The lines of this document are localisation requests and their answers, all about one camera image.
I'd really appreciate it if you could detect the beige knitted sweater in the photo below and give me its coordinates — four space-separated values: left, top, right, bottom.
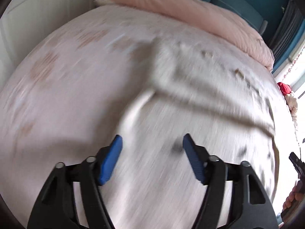
103 38 276 228

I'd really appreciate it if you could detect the right hand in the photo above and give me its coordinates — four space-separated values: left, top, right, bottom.
282 180 304 211

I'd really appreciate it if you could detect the red cloth by window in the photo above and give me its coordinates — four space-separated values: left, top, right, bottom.
277 82 292 96

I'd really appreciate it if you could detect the pink butterfly bed sheet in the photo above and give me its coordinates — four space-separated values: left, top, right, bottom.
0 4 301 229

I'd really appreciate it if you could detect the grey curtain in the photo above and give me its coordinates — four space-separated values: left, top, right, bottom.
269 1 303 62

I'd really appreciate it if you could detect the white wardrobe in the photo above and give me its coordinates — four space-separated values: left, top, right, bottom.
1 0 94 87

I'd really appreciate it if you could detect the pink folded duvet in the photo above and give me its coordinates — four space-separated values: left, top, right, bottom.
94 0 275 71

